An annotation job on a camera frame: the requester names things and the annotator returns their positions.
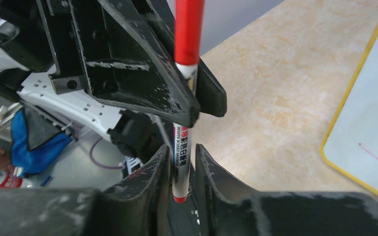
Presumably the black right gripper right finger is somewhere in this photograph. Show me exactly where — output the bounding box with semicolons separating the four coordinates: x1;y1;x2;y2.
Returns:
195;144;378;236

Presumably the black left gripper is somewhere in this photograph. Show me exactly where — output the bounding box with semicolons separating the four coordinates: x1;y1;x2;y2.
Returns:
0;0;200;127

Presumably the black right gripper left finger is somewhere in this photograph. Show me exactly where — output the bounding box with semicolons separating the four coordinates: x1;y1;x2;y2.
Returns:
0;145;170;236

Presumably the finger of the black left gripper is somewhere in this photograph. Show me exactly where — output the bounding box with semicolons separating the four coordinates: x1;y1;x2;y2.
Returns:
133;0;227;118

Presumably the white red capped marker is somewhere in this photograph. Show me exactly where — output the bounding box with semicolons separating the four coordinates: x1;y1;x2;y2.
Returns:
172;63;199;204

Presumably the red marker cap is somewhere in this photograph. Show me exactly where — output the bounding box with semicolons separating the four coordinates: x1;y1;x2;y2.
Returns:
174;0;205;65

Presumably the yellow framed whiteboard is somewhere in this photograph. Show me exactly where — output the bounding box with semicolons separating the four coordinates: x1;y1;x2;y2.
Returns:
320;23;378;196

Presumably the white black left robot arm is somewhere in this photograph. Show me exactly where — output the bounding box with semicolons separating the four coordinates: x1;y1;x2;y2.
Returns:
0;0;227;158

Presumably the blue cloth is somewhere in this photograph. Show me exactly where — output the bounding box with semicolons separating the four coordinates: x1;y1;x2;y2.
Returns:
11;106;71;177

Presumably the red white bottle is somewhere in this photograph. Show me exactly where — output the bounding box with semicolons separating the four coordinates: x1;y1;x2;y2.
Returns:
0;169;33;189

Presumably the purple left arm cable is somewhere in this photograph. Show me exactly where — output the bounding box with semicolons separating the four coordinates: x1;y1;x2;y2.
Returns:
88;137;126;171

